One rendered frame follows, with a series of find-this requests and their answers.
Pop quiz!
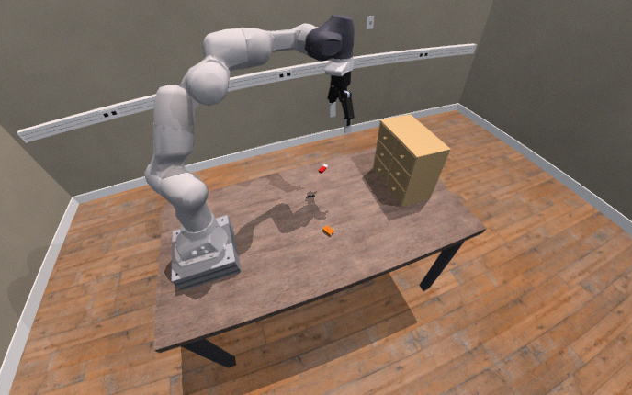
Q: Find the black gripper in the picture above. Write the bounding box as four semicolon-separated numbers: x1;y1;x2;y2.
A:
327;72;355;133

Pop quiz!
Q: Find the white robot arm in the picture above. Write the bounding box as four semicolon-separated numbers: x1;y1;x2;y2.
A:
144;15;355;267

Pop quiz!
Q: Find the brown wooden chest of drawers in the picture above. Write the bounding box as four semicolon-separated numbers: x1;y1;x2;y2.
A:
378;114;451;207

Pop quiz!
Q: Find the brown wooden drawer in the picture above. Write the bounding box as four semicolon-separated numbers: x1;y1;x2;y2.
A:
377;140;392;169
378;123;397;154
390;157;410;190
394;139;416;174
387;173;405;204
374;156;389;184

